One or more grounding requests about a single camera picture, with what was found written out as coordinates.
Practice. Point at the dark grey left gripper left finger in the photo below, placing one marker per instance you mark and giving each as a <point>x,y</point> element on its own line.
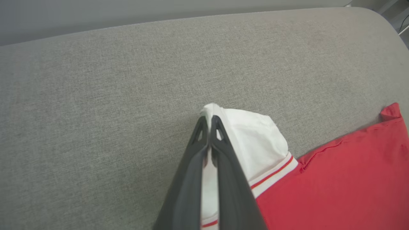
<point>187,191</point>

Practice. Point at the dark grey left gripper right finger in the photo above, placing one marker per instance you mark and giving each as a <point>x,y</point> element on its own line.
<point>233,198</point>

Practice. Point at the red and white jersey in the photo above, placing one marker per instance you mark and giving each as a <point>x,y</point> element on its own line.
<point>335,191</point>

